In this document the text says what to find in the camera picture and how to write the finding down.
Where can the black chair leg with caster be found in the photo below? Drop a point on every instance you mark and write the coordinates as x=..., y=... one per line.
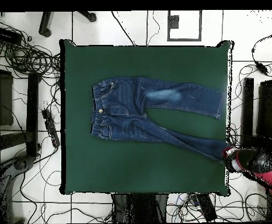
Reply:
x=89, y=16
x=45, y=25

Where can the black power adapter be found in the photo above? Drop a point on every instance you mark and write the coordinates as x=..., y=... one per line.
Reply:
x=262, y=68

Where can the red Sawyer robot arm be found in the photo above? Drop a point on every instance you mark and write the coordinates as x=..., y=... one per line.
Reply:
x=264, y=168

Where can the blue denim jeans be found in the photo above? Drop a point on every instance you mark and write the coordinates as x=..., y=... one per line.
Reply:
x=126, y=105

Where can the black stand frame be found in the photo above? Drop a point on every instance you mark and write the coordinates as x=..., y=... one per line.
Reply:
x=248, y=105
x=32, y=112

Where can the black power strip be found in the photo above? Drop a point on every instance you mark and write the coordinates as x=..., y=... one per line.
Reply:
x=207, y=207
x=50, y=128

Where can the grey square frame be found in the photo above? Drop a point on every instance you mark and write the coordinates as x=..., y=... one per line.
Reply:
x=184, y=39

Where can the dark green table cloth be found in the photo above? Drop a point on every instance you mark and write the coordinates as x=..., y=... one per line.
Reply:
x=126, y=168

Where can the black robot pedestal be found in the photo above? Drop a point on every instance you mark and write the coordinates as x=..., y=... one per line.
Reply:
x=140, y=207

